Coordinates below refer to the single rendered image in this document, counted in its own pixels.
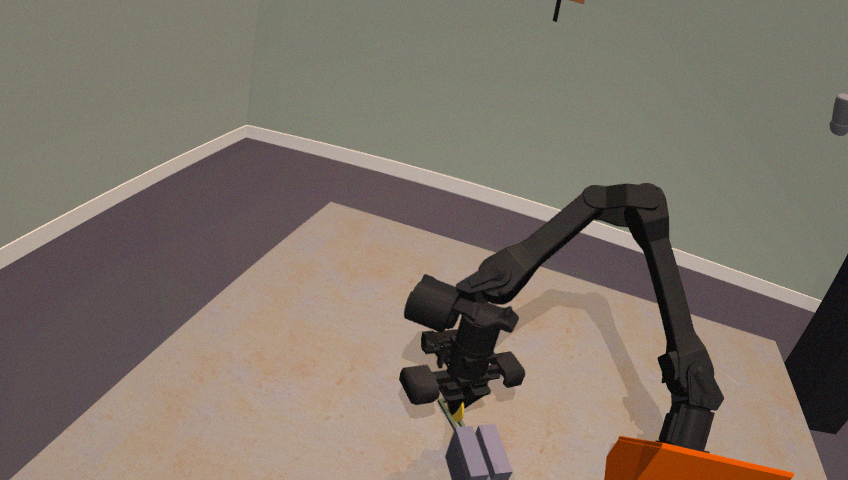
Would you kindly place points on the gold coin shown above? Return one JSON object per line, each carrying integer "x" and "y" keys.
{"x": 458, "y": 416}

